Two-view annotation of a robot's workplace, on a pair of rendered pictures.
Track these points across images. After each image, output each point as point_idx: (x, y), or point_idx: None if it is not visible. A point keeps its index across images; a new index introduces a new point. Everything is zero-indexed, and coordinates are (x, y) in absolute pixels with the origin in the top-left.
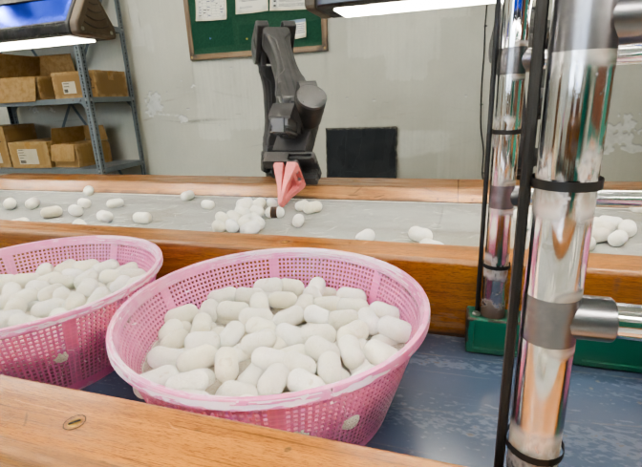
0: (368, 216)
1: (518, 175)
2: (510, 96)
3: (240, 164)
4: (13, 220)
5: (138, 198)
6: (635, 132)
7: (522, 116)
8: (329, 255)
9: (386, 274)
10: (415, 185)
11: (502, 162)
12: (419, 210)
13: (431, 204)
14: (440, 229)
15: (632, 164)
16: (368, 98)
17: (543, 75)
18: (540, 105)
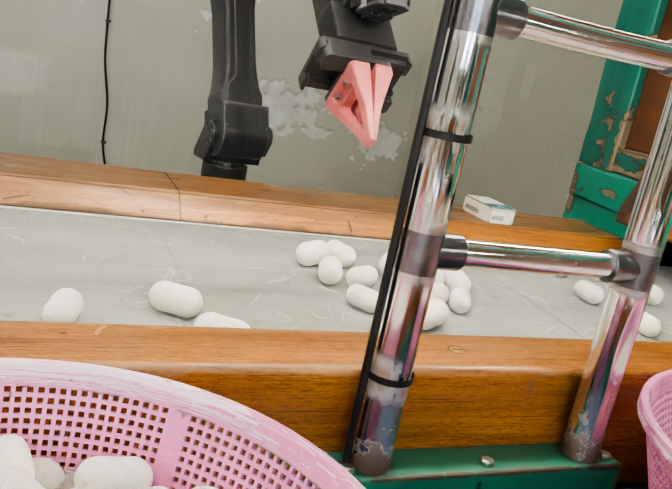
0: (17, 246)
1: (238, 169)
2: (472, 75)
3: None
4: None
5: None
6: (319, 109)
7: (250, 71)
8: (36, 375)
9: (204, 417)
10: (93, 179)
11: (440, 192)
12: (120, 235)
13: (133, 222)
14: (191, 282)
15: (313, 155)
16: None
17: (330, 17)
18: (329, 67)
